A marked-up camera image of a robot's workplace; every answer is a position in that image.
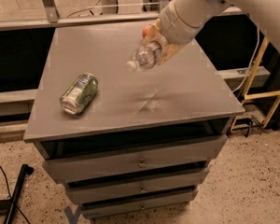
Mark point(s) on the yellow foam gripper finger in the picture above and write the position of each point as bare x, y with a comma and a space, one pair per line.
168, 50
154, 34

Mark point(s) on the clear plastic water bottle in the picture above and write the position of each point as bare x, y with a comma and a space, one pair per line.
145, 57

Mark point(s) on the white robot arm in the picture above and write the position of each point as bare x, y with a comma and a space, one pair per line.
181, 20

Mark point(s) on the green soda can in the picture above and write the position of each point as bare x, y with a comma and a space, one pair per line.
79, 94

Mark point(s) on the red apple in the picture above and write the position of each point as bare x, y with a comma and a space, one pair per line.
144, 31

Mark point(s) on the grey drawer cabinet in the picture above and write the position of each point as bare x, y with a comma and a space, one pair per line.
183, 99

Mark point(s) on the grey metal railing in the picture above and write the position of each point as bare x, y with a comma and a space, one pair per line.
25, 14

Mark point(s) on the top grey drawer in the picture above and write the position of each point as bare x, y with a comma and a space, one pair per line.
134, 160

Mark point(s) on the grey drawer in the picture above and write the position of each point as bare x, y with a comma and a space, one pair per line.
134, 160
138, 202
138, 183

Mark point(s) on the middle grey drawer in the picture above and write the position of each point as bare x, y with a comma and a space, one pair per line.
138, 183

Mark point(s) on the bottom grey drawer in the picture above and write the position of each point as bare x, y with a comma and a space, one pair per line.
138, 202

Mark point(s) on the black stand leg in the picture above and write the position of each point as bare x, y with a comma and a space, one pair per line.
8, 207

